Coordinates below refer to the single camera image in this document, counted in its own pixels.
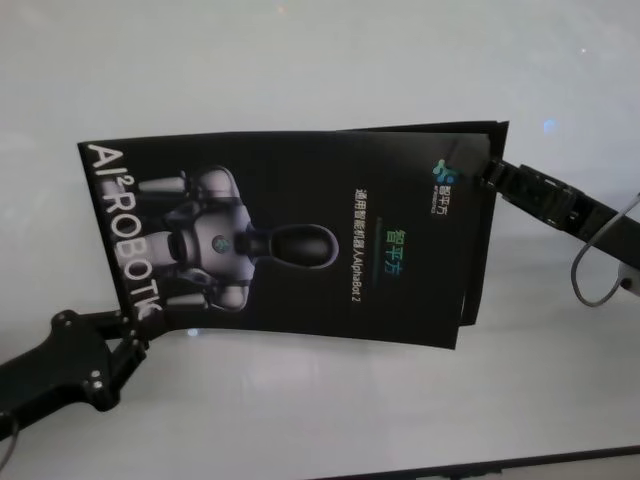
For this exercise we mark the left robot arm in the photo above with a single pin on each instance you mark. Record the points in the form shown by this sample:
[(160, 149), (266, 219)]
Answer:
[(7, 395)]

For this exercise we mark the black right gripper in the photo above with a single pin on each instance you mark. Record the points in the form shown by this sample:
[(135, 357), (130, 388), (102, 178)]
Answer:
[(560, 205)]

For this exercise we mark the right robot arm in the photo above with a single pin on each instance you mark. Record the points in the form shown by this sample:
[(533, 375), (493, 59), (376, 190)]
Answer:
[(625, 235)]

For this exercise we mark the black tape frame outline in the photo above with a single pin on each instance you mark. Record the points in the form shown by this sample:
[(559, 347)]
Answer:
[(501, 142)]

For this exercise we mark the black AI2 Robotics robot poster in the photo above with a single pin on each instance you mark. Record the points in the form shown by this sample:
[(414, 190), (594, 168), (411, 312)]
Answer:
[(300, 225)]

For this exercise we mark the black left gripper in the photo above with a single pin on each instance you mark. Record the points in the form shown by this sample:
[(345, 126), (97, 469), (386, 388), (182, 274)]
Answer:
[(70, 360)]

